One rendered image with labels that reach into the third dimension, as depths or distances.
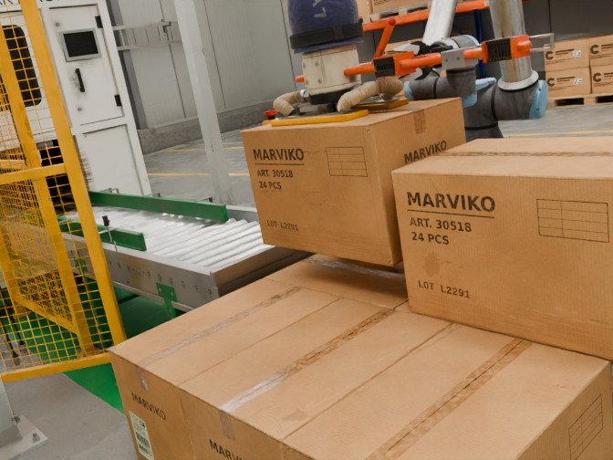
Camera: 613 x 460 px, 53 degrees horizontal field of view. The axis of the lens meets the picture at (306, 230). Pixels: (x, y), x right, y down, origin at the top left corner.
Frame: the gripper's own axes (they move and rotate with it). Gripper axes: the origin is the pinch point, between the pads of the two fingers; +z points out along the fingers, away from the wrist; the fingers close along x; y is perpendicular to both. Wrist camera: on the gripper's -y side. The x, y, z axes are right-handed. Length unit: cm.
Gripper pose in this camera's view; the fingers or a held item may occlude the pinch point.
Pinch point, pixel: (401, 64)
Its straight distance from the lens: 181.4
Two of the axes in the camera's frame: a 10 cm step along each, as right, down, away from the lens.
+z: -7.2, 3.1, -6.2
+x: -1.7, -9.5, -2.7
